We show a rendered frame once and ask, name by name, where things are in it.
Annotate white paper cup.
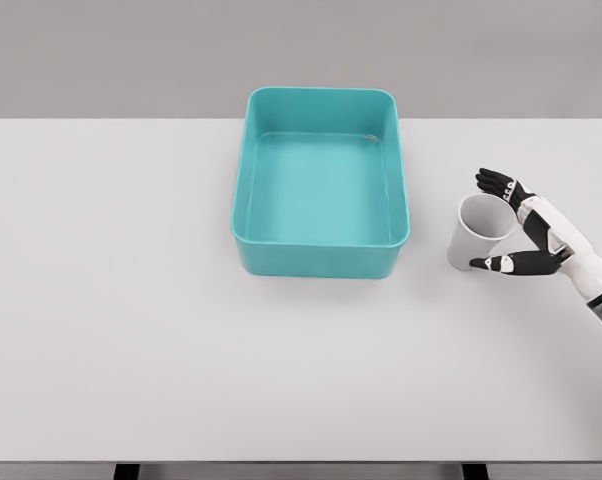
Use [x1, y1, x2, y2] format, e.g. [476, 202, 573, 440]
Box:
[446, 193, 517, 274]

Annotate teal plastic basket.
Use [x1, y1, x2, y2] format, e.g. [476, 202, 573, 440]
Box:
[230, 86, 412, 280]

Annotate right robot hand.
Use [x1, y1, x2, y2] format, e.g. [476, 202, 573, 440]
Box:
[468, 166, 595, 277]

